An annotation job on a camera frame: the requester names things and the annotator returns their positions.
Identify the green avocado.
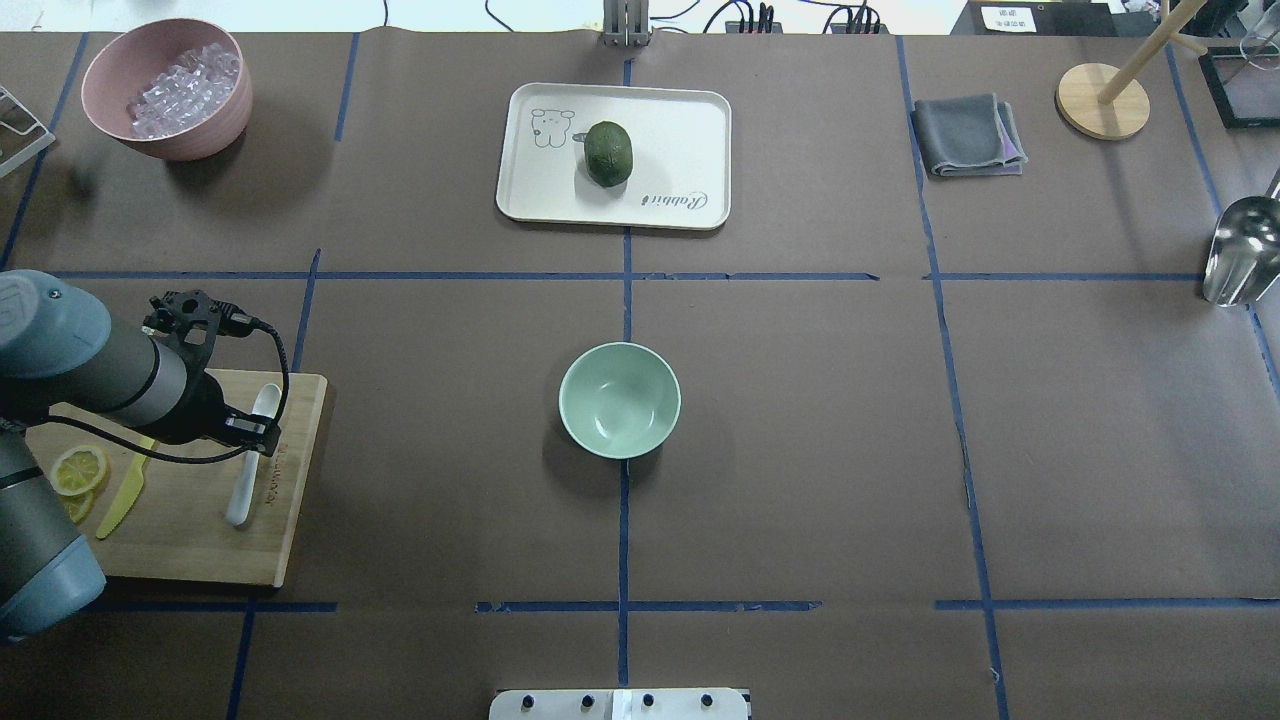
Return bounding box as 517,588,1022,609
582,120,635,188

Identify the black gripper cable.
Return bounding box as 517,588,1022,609
60,315,293,466

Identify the wooden cutting board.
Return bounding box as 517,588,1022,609
27,373,332,588

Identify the white plastic spoon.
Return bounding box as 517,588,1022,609
224,383,282,527

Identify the yellow lemon slice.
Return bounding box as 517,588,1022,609
47,445,111,497

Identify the yellow plastic knife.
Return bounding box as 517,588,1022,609
93,452,151,541

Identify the metal scoop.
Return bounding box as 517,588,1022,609
1201,176,1279,307

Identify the white wire cup rack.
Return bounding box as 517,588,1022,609
0,86,56,178

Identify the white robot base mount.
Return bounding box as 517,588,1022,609
488,687,753,719

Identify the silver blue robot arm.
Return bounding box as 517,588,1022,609
1,269,282,644

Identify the cream rabbit tray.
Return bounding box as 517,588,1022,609
495,83,732,231

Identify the grey folded cloth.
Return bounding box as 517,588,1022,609
911,94,1028,178

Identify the mint green bowl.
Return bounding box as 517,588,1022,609
558,342,684,460

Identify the black picture frame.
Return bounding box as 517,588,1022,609
1198,47,1279,129

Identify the wooden mug tree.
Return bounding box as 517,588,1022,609
1053,1,1208,141

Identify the pink bowl with ice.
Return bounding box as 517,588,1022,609
81,18,253,161

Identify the aluminium frame post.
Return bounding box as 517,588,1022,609
602,0,652,47

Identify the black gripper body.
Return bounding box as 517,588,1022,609
143,290,250,373

